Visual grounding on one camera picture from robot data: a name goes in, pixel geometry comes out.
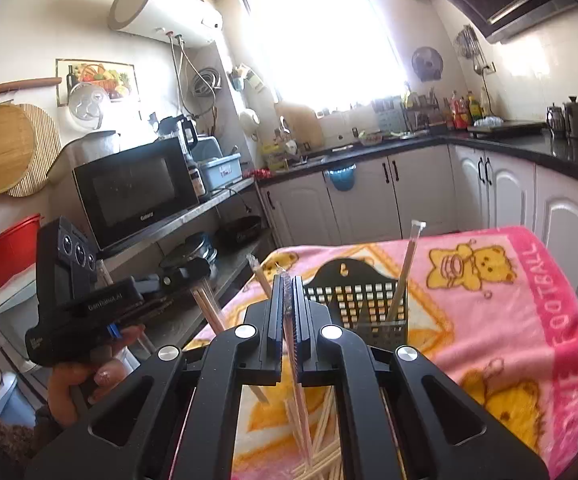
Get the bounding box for hanging metal utensils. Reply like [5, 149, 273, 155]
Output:
[455, 24, 486, 77]

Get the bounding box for blue plastic bag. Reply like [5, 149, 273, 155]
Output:
[324, 163, 358, 193]

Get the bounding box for black wok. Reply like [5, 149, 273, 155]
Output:
[215, 215, 264, 247]

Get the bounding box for person's left forearm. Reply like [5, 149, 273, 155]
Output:
[0, 394, 67, 480]

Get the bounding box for person's left hand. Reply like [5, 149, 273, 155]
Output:
[46, 325, 147, 428]

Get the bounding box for coiled metal hose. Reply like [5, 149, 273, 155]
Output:
[188, 66, 221, 99]

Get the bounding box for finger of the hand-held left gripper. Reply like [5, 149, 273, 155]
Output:
[130, 263, 214, 314]

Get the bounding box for wooden rolling pin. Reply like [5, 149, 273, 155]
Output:
[0, 77, 64, 100]

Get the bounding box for fruit wall picture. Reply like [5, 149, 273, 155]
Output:
[55, 58, 136, 108]

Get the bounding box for blue plastic bin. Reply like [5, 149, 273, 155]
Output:
[203, 152, 244, 192]

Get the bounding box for dark glass bottle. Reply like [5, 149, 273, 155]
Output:
[186, 152, 208, 202]

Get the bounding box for kitchen window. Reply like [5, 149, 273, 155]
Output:
[239, 0, 411, 105]

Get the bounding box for black kitchen countertop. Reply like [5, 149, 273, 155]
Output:
[255, 124, 578, 192]

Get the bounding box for clear plastic cover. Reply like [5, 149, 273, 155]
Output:
[68, 81, 112, 131]

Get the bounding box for white electric kettle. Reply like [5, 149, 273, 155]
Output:
[238, 108, 262, 137]

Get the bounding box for group of bare wooden chopsticks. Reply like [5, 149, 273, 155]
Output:
[281, 385, 352, 480]

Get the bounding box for large steel coffee pot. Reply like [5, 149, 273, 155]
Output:
[563, 95, 578, 139]

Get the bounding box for black cooktop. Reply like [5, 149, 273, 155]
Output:
[467, 120, 548, 139]

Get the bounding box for metal dish rack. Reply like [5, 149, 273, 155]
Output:
[401, 91, 445, 132]

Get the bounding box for pink bear printed blanket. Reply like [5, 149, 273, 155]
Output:
[183, 225, 578, 480]

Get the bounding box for black microwave oven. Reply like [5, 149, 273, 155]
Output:
[72, 136, 201, 252]

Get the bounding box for steel pot with lid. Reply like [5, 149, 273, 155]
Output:
[160, 232, 219, 282]

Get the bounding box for black plastic utensil holder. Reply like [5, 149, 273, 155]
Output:
[300, 260, 411, 352]

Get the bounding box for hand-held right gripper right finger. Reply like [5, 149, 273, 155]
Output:
[293, 275, 550, 480]

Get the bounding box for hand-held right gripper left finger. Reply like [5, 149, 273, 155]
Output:
[24, 274, 287, 480]

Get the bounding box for plastic chopsticks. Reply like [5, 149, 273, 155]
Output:
[190, 284, 271, 405]
[245, 253, 274, 303]
[391, 219, 428, 333]
[275, 266, 316, 468]

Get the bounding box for black wall fan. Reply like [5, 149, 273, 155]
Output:
[411, 46, 444, 83]

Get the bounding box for striped round mat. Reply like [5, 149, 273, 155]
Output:
[6, 104, 63, 199]

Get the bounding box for white water heater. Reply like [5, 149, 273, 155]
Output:
[108, 0, 224, 50]

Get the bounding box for red plastic basin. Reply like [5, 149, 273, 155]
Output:
[0, 213, 44, 289]

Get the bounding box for small steel coffee pot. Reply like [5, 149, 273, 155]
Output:
[546, 102, 568, 139]

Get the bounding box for wooden cutting board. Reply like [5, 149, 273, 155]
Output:
[274, 101, 325, 149]

